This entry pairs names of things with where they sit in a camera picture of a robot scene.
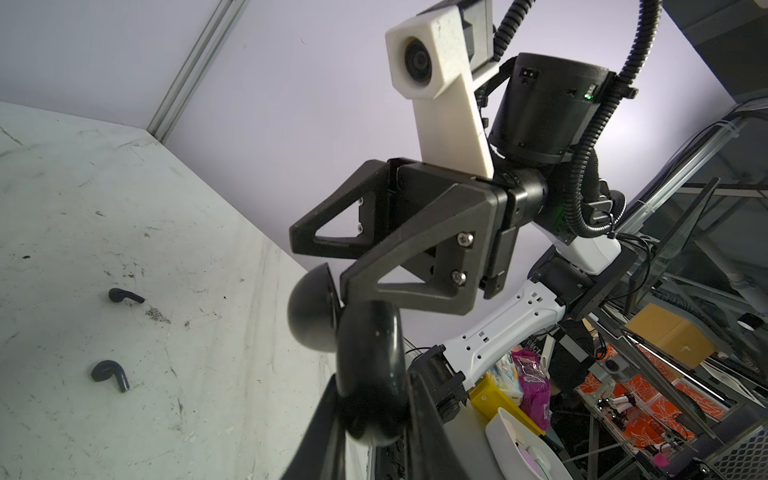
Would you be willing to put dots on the purple snack bag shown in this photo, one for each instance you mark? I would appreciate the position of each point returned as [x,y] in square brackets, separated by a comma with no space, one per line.
[535,385]

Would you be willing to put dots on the cardboard box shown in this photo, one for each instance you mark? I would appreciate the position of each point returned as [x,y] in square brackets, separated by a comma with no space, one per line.
[672,334]

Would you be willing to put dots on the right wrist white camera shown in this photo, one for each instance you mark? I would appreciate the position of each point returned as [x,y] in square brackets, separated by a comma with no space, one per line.
[438,59]

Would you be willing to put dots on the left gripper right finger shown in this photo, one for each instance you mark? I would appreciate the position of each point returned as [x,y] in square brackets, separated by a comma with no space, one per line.
[429,452]

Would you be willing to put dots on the yellow plastic bin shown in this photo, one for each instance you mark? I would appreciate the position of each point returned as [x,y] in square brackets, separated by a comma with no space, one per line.
[486,397]

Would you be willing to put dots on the white plastic tray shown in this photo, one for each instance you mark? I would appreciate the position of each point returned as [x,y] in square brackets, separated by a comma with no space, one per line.
[520,453]

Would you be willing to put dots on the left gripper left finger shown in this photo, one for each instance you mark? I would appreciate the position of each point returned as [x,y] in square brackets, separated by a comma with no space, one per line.
[321,453]

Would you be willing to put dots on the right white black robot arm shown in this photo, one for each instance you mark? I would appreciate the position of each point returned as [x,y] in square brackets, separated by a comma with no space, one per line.
[551,117]

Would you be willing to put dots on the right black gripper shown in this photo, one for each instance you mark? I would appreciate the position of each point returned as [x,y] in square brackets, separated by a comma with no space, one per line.
[452,237]

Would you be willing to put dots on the black round earbud charging case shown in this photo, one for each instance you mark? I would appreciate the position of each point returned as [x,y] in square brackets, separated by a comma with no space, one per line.
[366,339]

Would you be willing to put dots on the black earbud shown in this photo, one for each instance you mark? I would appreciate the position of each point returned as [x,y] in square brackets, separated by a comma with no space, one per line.
[118,295]
[110,369]

